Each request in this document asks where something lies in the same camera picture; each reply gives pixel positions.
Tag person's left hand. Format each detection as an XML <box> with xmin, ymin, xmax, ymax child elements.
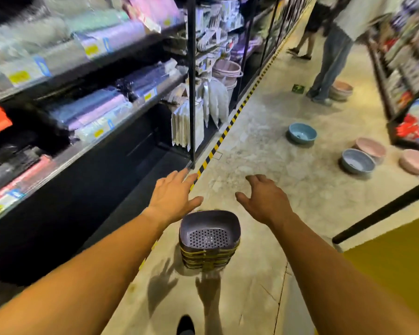
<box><xmin>142</xmin><ymin>168</ymin><xmax>204</xmax><ymax>230</ymax></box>

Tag person's right hand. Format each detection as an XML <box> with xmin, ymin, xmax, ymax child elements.
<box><xmin>235</xmin><ymin>174</ymin><xmax>295</xmax><ymax>229</ymax></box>

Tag stack of mixed baskets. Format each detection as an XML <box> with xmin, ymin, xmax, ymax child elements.
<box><xmin>179</xmin><ymin>209</ymin><xmax>242</xmax><ymax>273</ymax></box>

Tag black metal shelf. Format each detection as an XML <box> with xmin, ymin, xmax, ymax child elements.
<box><xmin>0</xmin><ymin>0</ymin><xmax>315</xmax><ymax>311</ymax></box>

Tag person's right forearm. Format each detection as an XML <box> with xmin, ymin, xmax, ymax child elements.
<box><xmin>269</xmin><ymin>211</ymin><xmax>419</xmax><ymax>335</ymax></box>

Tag person's left forearm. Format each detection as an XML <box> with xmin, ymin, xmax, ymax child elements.
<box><xmin>0</xmin><ymin>209</ymin><xmax>163</xmax><ymax>335</ymax></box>

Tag black goods shelf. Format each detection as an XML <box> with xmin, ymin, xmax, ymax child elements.
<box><xmin>366</xmin><ymin>0</ymin><xmax>419</xmax><ymax>156</ymax></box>

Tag blue plastic basin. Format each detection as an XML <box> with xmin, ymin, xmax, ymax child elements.
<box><xmin>288</xmin><ymin>122</ymin><xmax>318</xmax><ymax>146</ymax></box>
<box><xmin>340</xmin><ymin>148</ymin><xmax>376</xmax><ymax>176</ymax></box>

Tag hanging white packets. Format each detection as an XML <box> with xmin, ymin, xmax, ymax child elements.
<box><xmin>171</xmin><ymin>78</ymin><xmax>230</xmax><ymax>153</ymax></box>

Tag black metal bar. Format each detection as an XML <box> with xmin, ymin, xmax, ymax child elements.
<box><xmin>331</xmin><ymin>182</ymin><xmax>419</xmax><ymax>245</ymax></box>

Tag pink plastic basin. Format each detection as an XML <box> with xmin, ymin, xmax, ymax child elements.
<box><xmin>399</xmin><ymin>149</ymin><xmax>419</xmax><ymax>176</ymax></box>
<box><xmin>354</xmin><ymin>137</ymin><xmax>387</xmax><ymax>160</ymax></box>

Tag blue purple wrapped bundle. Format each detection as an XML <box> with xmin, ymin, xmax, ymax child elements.
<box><xmin>117</xmin><ymin>58</ymin><xmax>181</xmax><ymax>101</ymax></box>
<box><xmin>48</xmin><ymin>86</ymin><xmax>133</xmax><ymax>133</ymax></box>

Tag black left shoe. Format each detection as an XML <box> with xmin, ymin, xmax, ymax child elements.
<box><xmin>176</xmin><ymin>315</ymin><xmax>196</xmax><ymax>335</ymax></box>

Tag yellow white display stand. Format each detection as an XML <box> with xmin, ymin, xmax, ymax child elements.
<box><xmin>283</xmin><ymin>212</ymin><xmax>419</xmax><ymax>335</ymax></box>

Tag black red flat packs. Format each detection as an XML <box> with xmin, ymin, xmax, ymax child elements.
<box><xmin>0</xmin><ymin>146</ymin><xmax>55</xmax><ymax>206</ymax></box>

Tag red blue detergent packets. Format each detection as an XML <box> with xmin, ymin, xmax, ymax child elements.
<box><xmin>396</xmin><ymin>97</ymin><xmax>419</xmax><ymax>147</ymax></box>

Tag row of wrapped pastel rolls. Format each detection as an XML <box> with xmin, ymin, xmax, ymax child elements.
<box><xmin>0</xmin><ymin>0</ymin><xmax>182</xmax><ymax>94</ymax></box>

